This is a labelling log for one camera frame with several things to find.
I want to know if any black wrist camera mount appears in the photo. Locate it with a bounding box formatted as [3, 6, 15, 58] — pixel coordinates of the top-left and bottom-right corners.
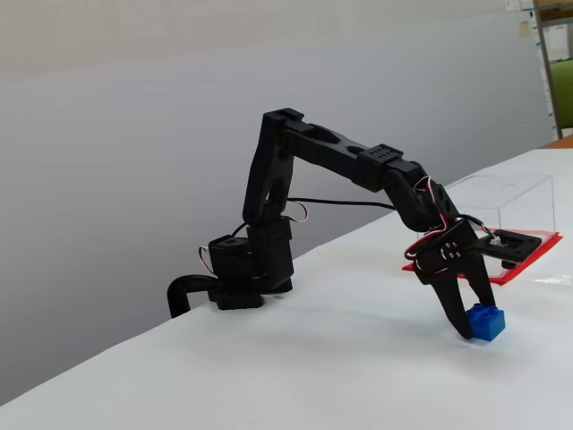
[473, 227, 543, 269]

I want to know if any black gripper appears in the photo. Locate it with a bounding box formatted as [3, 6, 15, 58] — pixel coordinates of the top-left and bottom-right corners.
[414, 180, 497, 342]

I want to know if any red base plate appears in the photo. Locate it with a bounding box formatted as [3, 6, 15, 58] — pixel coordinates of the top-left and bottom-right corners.
[401, 228, 563, 288]

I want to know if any green panel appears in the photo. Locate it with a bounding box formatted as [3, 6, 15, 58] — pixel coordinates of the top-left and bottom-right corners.
[549, 57, 573, 135]

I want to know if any white cardboard box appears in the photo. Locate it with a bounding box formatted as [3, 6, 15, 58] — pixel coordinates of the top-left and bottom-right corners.
[544, 21, 573, 64]

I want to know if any black camera cable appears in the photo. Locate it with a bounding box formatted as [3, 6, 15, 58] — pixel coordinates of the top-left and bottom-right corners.
[286, 196, 398, 211]

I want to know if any black table clamp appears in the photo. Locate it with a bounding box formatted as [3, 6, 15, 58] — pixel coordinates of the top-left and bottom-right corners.
[167, 273, 220, 320]

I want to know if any grey metal shelf frame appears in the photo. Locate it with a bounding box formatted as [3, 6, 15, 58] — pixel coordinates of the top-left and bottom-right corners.
[532, 0, 573, 141]

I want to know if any blue lego brick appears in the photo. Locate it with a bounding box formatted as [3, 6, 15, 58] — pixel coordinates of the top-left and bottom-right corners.
[463, 302, 507, 344]

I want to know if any transparent plastic box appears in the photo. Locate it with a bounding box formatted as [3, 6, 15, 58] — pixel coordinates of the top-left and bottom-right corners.
[415, 173, 556, 279]

